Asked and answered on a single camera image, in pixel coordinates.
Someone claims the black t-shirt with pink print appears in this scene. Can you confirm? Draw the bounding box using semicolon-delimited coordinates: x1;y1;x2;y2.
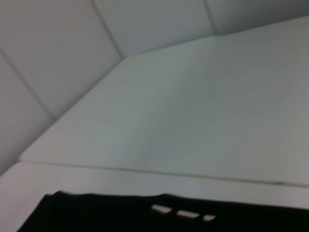
16;190;309;232

